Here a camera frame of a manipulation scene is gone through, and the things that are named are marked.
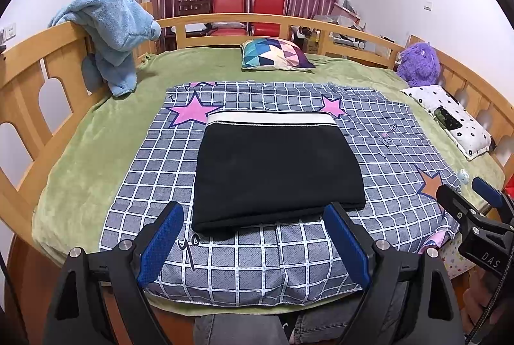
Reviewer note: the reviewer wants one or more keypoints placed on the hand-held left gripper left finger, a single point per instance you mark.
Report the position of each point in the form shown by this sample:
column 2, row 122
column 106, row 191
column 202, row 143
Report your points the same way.
column 160, row 244

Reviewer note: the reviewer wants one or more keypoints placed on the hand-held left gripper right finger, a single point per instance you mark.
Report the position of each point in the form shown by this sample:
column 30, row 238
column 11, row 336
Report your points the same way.
column 349, row 244

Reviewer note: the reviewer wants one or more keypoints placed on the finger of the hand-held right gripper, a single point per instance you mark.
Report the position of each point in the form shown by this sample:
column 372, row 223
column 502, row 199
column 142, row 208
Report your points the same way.
column 455, row 202
column 488, row 190

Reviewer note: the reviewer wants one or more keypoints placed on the black pants with white waistband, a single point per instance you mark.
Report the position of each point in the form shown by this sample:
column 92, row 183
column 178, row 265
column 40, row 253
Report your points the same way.
column 273, row 168

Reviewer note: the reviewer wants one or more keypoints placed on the person's right hand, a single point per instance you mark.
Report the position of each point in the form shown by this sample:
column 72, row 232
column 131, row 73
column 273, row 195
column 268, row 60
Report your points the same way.
column 478, row 305

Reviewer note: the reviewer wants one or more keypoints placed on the small light blue toy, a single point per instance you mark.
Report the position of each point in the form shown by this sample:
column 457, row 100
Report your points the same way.
column 464, row 177

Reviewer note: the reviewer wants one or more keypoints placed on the star-printed white sheet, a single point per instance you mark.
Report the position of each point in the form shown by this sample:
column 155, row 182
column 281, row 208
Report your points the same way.
column 453, row 260

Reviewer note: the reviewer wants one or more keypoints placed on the white pillow black flower print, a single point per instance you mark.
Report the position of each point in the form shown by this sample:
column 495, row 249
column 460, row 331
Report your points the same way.
column 470, row 132

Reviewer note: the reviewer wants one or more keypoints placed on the grey checked quilt pink stars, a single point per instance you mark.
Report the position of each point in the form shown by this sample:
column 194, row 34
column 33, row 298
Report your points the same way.
column 160, row 176

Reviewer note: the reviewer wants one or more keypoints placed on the dark green cloth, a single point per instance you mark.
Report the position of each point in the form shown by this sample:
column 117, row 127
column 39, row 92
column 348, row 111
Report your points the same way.
column 447, row 119

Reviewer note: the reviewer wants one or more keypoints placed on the person's grey jeans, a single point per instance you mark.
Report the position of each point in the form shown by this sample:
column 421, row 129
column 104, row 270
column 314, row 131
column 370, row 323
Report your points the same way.
column 241, row 331

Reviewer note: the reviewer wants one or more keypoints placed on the green fleece bed blanket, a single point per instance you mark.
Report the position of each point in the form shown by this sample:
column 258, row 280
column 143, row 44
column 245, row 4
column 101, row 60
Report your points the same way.
column 100, row 128

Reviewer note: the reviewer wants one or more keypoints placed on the purple plush toy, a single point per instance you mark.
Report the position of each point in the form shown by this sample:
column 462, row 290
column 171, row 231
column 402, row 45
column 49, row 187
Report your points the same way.
column 417, row 63

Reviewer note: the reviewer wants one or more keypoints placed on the colourful geometric cushion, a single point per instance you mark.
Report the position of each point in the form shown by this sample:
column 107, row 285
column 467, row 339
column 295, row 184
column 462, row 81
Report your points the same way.
column 277, row 53

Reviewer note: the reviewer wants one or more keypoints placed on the pile of papers and boxes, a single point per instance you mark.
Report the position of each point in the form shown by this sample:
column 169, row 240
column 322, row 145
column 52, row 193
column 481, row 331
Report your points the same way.
column 345, row 21

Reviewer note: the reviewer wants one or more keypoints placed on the light blue fleece garment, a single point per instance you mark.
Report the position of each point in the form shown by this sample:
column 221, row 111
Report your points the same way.
column 116, row 31

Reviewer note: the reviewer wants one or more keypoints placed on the dark wooden chair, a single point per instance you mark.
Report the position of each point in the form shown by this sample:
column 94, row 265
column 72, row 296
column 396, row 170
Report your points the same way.
column 194, row 6

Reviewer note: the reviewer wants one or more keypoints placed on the red chair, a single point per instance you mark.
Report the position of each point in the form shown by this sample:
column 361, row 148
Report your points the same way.
column 228, row 5
column 268, row 3

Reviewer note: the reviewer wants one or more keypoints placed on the white light switch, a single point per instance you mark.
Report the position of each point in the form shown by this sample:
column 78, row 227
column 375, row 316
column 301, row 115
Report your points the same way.
column 428, row 5

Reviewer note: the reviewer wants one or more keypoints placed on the wooden bed frame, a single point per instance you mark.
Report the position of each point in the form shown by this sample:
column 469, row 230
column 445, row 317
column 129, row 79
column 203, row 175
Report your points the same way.
column 24, row 87

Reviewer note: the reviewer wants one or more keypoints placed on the white wall socket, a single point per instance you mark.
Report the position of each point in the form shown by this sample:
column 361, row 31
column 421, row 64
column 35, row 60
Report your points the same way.
column 9, row 33

